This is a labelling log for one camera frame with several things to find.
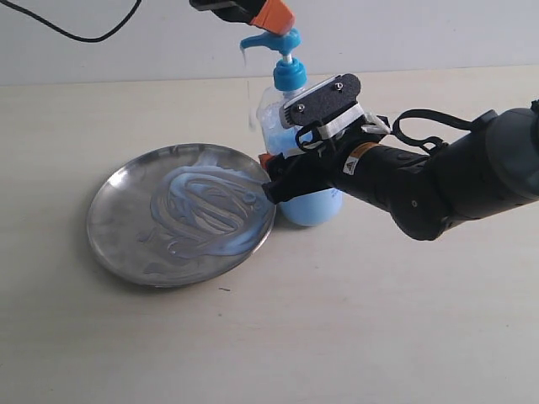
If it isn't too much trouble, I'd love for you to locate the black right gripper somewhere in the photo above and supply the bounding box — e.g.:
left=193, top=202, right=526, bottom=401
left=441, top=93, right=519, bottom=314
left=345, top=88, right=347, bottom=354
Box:
left=258, top=126, right=379, bottom=205

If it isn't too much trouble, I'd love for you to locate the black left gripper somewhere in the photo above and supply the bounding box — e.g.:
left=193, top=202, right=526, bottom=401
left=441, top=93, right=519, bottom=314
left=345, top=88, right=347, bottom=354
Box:
left=189, top=0, right=296, bottom=35

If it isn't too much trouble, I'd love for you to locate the blue soap pump bottle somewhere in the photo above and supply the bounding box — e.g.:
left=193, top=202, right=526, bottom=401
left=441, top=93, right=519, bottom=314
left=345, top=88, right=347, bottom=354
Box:
left=240, top=28, right=343, bottom=226

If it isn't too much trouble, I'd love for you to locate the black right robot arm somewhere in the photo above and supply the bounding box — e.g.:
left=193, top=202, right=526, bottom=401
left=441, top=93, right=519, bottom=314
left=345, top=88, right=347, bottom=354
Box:
left=263, top=103, right=538, bottom=241

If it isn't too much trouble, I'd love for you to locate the pale blue soap puddle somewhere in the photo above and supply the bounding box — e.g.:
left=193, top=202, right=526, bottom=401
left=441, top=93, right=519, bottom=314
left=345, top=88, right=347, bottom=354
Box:
left=136, top=153, right=276, bottom=259

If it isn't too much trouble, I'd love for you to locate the round stainless steel plate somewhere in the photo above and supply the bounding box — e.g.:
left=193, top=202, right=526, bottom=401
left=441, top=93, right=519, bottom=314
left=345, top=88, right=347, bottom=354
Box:
left=86, top=143, right=269, bottom=288

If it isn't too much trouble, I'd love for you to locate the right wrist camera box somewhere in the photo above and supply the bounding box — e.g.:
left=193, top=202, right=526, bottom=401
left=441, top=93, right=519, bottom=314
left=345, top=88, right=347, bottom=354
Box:
left=280, top=73, right=365, bottom=140

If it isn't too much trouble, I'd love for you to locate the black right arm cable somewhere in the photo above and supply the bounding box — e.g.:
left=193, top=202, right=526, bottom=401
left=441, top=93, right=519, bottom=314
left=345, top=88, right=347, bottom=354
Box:
left=391, top=109, right=477, bottom=152

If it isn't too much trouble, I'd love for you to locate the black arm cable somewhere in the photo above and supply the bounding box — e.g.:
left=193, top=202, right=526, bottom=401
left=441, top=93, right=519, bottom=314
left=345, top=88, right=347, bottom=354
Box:
left=391, top=109, right=477, bottom=152
left=0, top=0, right=143, bottom=43

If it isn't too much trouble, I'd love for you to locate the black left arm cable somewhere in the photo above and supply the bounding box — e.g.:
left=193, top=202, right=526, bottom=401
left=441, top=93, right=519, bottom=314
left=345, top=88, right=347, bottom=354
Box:
left=0, top=0, right=143, bottom=43

